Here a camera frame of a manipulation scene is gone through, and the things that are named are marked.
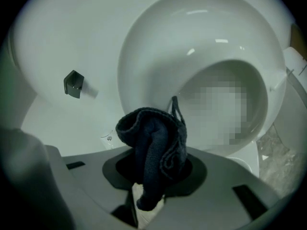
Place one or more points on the dark blue knitted cloth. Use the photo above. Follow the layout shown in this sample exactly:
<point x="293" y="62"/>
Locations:
<point x="153" y="147"/>

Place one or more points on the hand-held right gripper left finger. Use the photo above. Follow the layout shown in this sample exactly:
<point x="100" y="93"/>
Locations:
<point x="91" y="174"/>

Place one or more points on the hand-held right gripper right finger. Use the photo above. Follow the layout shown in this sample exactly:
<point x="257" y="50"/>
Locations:
<point x="223" y="183"/>

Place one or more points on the black wall paper holder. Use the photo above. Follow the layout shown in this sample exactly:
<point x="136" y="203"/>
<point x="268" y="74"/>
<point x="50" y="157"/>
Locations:
<point x="73" y="84"/>

